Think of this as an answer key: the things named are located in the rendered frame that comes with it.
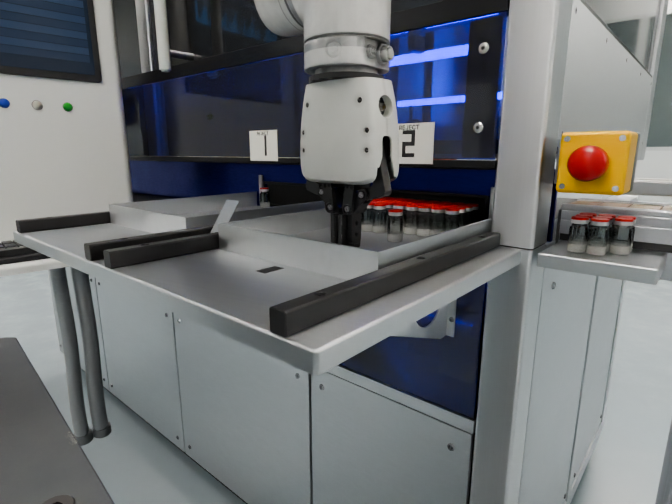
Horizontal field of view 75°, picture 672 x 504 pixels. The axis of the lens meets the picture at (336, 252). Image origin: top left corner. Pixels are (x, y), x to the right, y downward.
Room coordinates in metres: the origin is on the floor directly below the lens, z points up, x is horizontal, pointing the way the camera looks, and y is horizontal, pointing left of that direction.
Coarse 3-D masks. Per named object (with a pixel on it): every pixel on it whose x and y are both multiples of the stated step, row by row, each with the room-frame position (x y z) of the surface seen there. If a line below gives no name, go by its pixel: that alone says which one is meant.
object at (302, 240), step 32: (224, 224) 0.57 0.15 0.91; (256, 224) 0.62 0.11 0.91; (288, 224) 0.66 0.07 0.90; (320, 224) 0.72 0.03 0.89; (480, 224) 0.59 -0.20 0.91; (256, 256) 0.52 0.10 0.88; (288, 256) 0.49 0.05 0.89; (320, 256) 0.45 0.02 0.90; (352, 256) 0.42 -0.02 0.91; (384, 256) 0.41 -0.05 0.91; (416, 256) 0.46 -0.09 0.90
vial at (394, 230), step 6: (390, 216) 0.62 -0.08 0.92; (396, 216) 0.61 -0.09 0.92; (390, 222) 0.61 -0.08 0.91; (396, 222) 0.61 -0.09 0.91; (402, 222) 0.61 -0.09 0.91; (390, 228) 0.61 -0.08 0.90; (396, 228) 0.61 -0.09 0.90; (402, 228) 0.61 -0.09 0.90; (390, 234) 0.61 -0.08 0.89; (396, 234) 0.61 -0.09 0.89; (402, 234) 0.62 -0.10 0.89; (390, 240) 0.61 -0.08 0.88; (396, 240) 0.61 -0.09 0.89
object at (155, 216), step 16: (256, 192) 1.05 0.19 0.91; (112, 208) 0.79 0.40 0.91; (128, 208) 0.74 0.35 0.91; (144, 208) 0.84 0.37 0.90; (160, 208) 0.87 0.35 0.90; (176, 208) 0.89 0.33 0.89; (192, 208) 0.92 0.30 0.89; (208, 208) 0.95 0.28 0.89; (240, 208) 0.99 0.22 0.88; (256, 208) 0.99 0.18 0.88; (272, 208) 0.75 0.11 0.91; (288, 208) 0.78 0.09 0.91; (304, 208) 0.81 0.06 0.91; (320, 208) 0.84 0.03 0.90; (128, 224) 0.75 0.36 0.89; (144, 224) 0.71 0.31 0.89; (160, 224) 0.67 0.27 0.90; (176, 224) 0.64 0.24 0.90; (192, 224) 0.63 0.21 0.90; (208, 224) 0.65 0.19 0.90
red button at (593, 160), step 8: (576, 152) 0.51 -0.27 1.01; (584, 152) 0.50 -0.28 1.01; (592, 152) 0.49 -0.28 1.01; (600, 152) 0.49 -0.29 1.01; (568, 160) 0.51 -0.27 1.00; (576, 160) 0.50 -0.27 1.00; (584, 160) 0.50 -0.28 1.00; (592, 160) 0.49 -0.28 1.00; (600, 160) 0.49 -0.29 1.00; (608, 160) 0.49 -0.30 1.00; (568, 168) 0.51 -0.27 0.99; (576, 168) 0.50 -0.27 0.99; (584, 168) 0.50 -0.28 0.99; (592, 168) 0.49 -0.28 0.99; (600, 168) 0.49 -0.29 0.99; (576, 176) 0.50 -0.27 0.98; (584, 176) 0.50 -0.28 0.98; (592, 176) 0.49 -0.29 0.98; (600, 176) 0.50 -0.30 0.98
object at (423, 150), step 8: (400, 128) 0.69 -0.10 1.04; (408, 128) 0.69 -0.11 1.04; (416, 128) 0.68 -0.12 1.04; (424, 128) 0.67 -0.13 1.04; (432, 128) 0.66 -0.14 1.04; (400, 136) 0.69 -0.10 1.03; (408, 136) 0.69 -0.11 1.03; (416, 136) 0.68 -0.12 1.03; (424, 136) 0.67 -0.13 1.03; (432, 136) 0.66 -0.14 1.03; (400, 144) 0.69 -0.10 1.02; (416, 144) 0.68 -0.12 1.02; (424, 144) 0.67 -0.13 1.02; (432, 144) 0.66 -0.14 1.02; (400, 152) 0.69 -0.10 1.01; (408, 152) 0.68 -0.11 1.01; (416, 152) 0.68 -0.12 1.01; (424, 152) 0.67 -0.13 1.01; (432, 152) 0.66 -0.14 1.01; (400, 160) 0.69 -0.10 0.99; (408, 160) 0.68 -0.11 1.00; (416, 160) 0.68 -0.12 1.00; (424, 160) 0.67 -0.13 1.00; (432, 160) 0.66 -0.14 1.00
